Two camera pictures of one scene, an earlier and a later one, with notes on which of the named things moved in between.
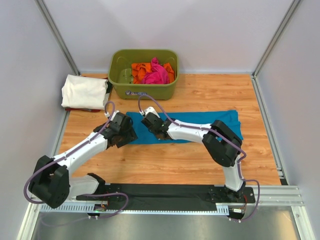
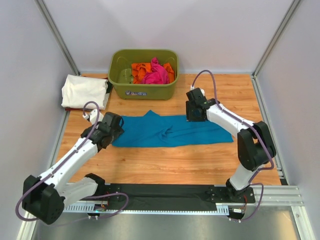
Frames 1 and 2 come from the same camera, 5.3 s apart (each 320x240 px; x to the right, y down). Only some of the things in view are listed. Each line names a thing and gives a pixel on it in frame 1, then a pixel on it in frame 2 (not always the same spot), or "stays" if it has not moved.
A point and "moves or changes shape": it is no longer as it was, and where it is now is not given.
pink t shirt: x=158 y=75 stays
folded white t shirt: x=80 y=92 stays
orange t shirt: x=138 y=70 stays
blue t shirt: x=232 y=119 moves or changes shape
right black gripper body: x=155 y=132 → x=190 y=116
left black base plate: x=104 y=188 stays
